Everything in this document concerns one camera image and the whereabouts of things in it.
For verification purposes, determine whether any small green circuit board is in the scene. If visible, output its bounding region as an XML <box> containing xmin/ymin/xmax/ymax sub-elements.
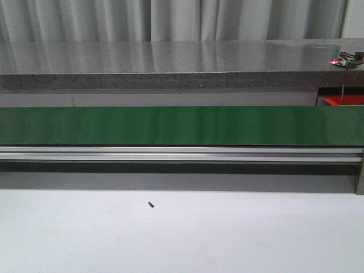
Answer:
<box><xmin>330</xmin><ymin>57</ymin><xmax>359</xmax><ymax>68</ymax></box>

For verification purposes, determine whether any green conveyor belt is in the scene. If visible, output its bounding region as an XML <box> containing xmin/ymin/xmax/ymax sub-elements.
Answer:
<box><xmin>1</xmin><ymin>106</ymin><xmax>363</xmax><ymax>146</ymax></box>

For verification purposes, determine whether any grey stone counter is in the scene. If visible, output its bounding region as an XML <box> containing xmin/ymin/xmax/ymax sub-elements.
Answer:
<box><xmin>1</xmin><ymin>39</ymin><xmax>363</xmax><ymax>107</ymax></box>

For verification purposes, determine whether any white curtain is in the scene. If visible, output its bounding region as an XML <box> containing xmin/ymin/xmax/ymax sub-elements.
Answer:
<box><xmin>1</xmin><ymin>1</ymin><xmax>348</xmax><ymax>43</ymax></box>

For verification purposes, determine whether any red plastic bin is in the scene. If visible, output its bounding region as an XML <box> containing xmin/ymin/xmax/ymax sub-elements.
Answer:
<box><xmin>324</xmin><ymin>94</ymin><xmax>364</xmax><ymax>106</ymax></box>

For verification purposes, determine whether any aluminium conveyor frame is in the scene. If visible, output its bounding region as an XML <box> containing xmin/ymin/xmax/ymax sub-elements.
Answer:
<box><xmin>1</xmin><ymin>145</ymin><xmax>363</xmax><ymax>195</ymax></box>

